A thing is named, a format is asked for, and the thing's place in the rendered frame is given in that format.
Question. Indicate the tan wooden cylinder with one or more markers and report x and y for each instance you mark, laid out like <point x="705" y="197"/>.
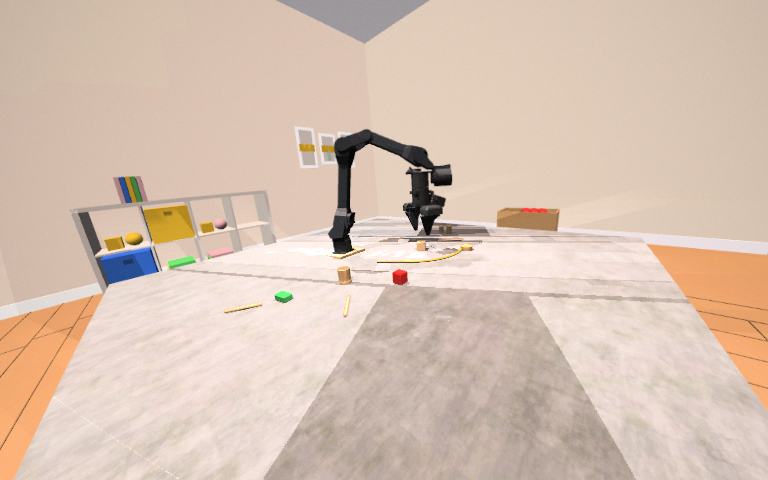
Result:
<point x="344" y="276"/>

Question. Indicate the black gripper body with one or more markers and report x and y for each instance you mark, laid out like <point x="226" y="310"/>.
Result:
<point x="420" y="202"/>

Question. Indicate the red cube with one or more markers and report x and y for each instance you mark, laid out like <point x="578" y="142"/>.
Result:
<point x="400" y="277"/>

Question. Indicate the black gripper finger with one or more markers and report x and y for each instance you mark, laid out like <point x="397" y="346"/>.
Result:
<point x="427" y="222"/>
<point x="413" y="218"/>

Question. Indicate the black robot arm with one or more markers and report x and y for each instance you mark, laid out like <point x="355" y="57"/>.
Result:
<point x="345" y="149"/>

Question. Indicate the small green block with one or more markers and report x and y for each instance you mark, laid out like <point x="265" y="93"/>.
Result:
<point x="283" y="296"/>

